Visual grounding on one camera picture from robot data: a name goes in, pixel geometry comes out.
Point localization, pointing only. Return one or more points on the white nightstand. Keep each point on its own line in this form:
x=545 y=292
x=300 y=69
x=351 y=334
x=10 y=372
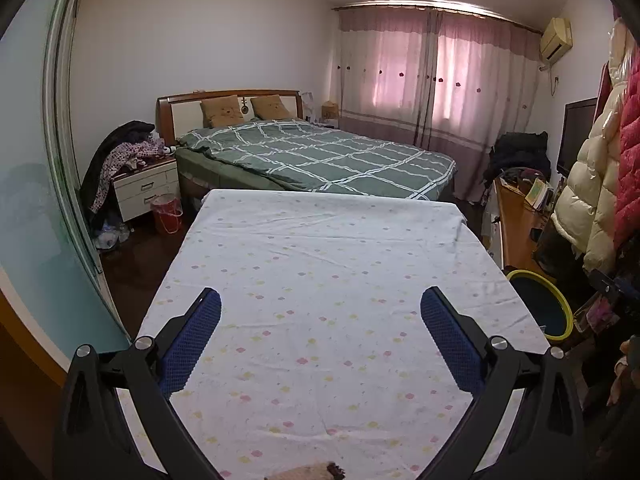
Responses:
x=136 y=191

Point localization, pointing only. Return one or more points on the black bag on desk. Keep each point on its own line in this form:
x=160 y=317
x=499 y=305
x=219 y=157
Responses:
x=518 y=150

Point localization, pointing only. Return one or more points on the glass sliding wardrobe door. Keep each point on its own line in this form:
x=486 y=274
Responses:
x=47 y=276

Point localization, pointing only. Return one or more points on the green plaid bed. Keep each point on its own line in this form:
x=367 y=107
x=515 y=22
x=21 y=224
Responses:
x=294 y=155

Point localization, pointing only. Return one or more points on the black television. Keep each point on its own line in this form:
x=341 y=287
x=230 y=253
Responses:
x=578 y=120

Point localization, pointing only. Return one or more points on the left brown pillow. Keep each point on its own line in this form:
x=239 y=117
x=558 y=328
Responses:
x=223 y=111

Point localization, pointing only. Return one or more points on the wooden headboard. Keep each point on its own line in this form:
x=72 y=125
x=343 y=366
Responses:
x=176 y=115

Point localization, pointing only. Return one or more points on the clothes pile on nightstand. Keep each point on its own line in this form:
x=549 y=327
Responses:
x=129 y=146

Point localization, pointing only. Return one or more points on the right brown pillow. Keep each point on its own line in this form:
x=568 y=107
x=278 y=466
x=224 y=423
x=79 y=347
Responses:
x=270 y=107

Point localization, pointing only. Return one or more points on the cream puffer jacket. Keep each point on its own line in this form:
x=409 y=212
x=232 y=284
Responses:
x=584 y=212

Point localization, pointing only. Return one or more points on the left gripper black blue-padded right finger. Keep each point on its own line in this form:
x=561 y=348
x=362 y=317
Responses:
x=524 y=421

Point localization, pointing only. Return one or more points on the picture frame on desk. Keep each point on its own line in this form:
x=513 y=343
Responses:
x=537 y=194

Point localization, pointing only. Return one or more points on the red waste basket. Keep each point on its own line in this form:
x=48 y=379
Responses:
x=167 y=212

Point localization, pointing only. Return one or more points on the red puffer jacket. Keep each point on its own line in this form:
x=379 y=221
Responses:
x=619 y=216

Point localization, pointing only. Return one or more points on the beige air conditioner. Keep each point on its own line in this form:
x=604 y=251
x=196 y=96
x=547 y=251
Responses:
x=556 y=41

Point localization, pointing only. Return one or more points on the yellow rim trash bin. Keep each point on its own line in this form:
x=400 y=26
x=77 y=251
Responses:
x=545 y=303

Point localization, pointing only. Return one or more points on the pink white curtain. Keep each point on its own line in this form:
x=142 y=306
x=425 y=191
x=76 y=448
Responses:
x=443 y=81

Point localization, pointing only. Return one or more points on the brown pillow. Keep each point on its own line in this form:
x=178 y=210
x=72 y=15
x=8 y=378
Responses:
x=223 y=111
x=270 y=107

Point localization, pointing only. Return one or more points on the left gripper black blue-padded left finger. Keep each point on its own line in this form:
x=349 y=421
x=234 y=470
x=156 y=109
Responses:
x=93 y=439

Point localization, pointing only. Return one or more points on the white floral table cloth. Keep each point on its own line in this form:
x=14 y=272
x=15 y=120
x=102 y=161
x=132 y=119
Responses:
x=321 y=354

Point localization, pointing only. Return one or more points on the wooden desk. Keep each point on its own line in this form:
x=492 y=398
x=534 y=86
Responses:
x=516 y=220

